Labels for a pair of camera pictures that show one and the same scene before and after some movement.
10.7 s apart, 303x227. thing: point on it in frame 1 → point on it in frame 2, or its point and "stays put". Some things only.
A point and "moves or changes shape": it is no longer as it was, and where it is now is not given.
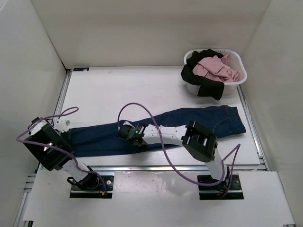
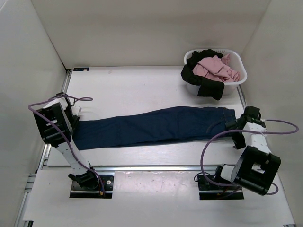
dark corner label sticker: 81,69 stays put
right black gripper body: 130,141 → 238,140
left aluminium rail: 64,88 stays put
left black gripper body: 66,135 → 74,119
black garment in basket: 206,86 stays put
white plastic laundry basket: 230,88 stays put
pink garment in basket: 217,68 stays put
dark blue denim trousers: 224,121 moves or changes shape
